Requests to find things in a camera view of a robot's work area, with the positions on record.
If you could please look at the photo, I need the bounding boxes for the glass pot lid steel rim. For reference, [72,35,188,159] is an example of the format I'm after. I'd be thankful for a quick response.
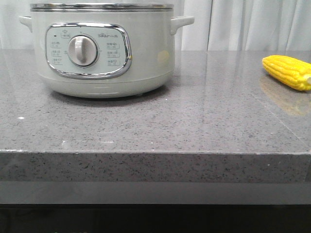
[30,3,174,12]

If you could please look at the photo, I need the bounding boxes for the yellow toy corn cob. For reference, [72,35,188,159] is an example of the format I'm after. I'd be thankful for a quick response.
[262,55,311,91]

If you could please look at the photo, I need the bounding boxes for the pale green electric cooking pot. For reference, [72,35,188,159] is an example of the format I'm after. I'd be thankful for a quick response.
[19,11,194,98]

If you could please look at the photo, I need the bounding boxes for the white pleated curtain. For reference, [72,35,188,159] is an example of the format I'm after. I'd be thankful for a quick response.
[0,0,311,51]

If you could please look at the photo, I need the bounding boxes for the grey cabinet front panel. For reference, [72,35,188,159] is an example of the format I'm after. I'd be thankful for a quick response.
[0,181,311,205]

